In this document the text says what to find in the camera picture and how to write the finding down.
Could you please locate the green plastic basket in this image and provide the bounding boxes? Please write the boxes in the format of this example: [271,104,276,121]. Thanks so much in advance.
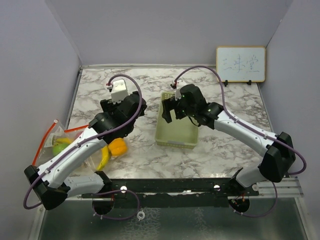
[154,91,198,149]

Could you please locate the orange bell pepper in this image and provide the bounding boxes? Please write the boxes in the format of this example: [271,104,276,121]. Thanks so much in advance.
[108,138,128,157]

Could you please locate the small yellow bananas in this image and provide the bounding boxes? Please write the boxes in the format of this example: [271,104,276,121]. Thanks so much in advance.
[96,145,111,171]

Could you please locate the yellow banana bunch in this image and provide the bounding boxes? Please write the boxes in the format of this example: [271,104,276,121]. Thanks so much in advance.
[55,137,73,145]

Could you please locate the clear zip bag red zipper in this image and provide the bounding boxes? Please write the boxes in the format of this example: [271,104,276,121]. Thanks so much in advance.
[32,119,73,167]

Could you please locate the green lime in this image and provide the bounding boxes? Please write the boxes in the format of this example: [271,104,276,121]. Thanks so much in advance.
[52,143,69,156]

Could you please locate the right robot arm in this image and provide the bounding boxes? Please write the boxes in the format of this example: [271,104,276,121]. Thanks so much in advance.
[161,84,296,196]

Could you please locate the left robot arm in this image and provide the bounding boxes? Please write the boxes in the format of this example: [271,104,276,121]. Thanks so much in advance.
[24,90,147,210]

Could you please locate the small whiteboard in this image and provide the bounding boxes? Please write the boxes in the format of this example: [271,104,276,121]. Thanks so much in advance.
[216,46,266,83]

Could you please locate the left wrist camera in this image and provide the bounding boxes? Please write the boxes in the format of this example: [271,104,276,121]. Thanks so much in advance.
[104,79,129,105]

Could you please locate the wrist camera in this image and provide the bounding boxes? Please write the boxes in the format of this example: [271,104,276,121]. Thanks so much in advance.
[104,79,129,105]
[170,80,187,101]

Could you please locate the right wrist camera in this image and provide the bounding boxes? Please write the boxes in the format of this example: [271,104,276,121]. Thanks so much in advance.
[170,80,187,101]

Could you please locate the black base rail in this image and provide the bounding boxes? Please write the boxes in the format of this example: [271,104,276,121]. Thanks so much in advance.
[99,176,266,208]

